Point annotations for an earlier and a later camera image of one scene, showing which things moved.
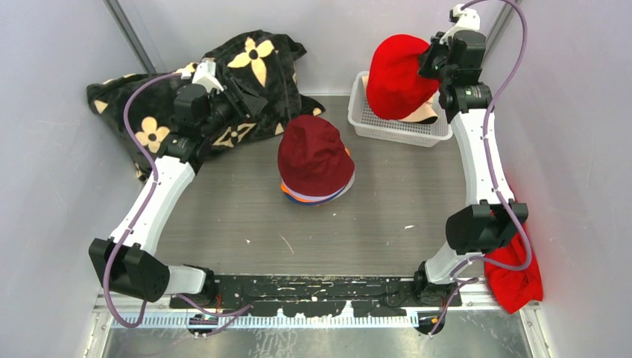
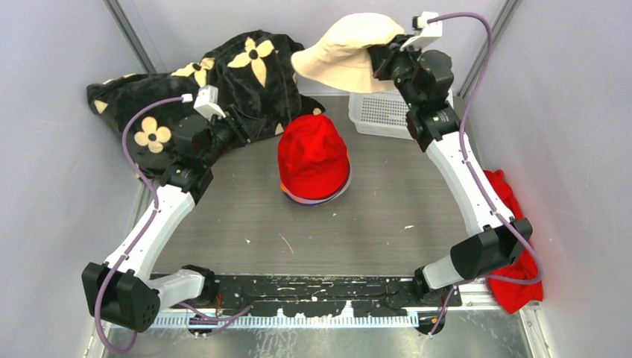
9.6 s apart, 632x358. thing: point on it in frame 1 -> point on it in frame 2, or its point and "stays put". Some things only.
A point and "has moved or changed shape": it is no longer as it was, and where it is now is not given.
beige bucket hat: x=425 y=115 has moved or changed shape
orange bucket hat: x=301 y=198 stays put
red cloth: x=513 y=289 stays put
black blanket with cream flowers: x=265 y=65 stays put
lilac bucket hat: x=302 y=196 -> x=344 y=189
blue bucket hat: x=316 y=203 stays put
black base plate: x=318 y=295 stays put
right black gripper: x=424 y=70 -> x=383 y=57
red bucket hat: x=396 y=87 has moved or changed shape
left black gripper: x=247 y=105 -> x=235 y=125
